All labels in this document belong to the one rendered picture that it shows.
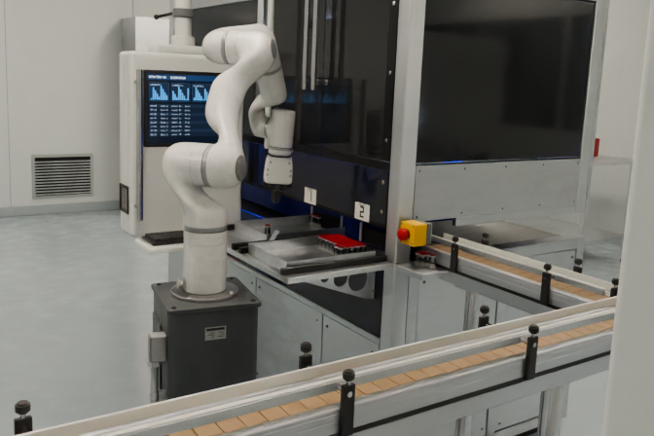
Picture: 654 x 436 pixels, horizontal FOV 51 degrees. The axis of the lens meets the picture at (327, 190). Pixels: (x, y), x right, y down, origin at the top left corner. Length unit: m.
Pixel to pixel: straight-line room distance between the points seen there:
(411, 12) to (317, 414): 1.39
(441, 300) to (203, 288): 0.91
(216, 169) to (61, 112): 5.66
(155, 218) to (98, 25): 4.78
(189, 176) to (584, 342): 1.06
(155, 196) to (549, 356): 1.85
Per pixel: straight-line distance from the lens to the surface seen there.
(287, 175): 2.44
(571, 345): 1.60
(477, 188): 2.47
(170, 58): 2.89
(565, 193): 2.85
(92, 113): 7.51
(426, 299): 2.42
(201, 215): 1.88
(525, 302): 2.05
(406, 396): 1.28
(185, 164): 1.88
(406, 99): 2.20
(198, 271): 1.92
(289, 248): 2.41
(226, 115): 1.92
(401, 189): 2.23
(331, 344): 2.67
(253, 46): 2.01
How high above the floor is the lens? 1.47
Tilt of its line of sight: 9 degrees down
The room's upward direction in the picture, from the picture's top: 2 degrees clockwise
